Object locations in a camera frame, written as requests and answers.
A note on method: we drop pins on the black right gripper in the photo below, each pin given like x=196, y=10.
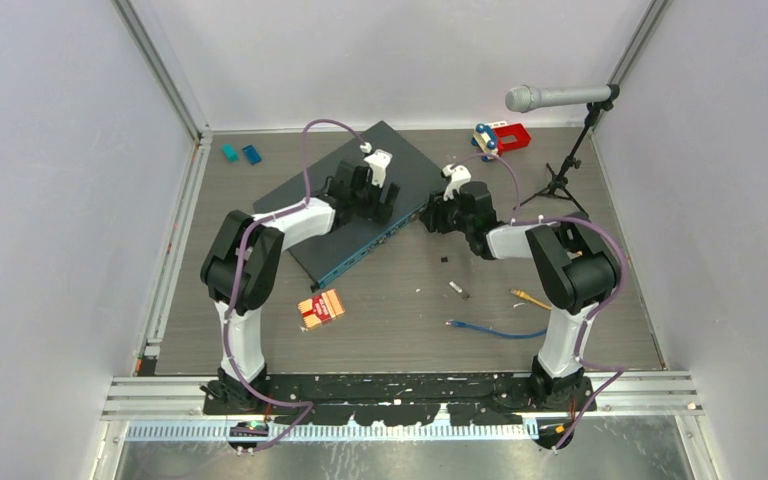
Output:
x=433, y=216

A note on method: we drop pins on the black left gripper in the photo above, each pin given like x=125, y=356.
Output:
x=379, y=212

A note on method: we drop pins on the silver SFP transceiver module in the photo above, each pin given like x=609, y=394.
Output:
x=460, y=291

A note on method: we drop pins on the dark network switch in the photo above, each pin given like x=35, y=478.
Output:
x=411, y=178

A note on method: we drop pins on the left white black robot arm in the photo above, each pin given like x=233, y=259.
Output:
x=241, y=265

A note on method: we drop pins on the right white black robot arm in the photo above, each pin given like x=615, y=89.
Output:
x=576, y=261

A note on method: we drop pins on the red white blue toy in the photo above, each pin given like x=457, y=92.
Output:
x=498, y=138

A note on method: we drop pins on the red and gold card box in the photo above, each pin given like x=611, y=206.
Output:
x=320, y=309

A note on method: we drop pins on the black microphone tripod stand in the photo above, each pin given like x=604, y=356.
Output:
x=557, y=186

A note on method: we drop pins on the blue plastic block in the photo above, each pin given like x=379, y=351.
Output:
x=251, y=154

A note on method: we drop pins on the grey microphone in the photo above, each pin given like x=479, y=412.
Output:
x=524, y=99

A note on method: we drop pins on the teal plastic block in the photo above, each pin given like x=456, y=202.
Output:
x=230, y=153

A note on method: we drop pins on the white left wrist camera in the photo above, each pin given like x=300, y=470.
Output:
x=378, y=162

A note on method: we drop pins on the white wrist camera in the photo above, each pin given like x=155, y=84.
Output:
x=378, y=162
x=456, y=176

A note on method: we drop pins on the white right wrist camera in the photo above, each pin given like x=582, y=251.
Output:
x=456, y=176

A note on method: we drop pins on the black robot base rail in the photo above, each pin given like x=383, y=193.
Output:
x=472, y=399

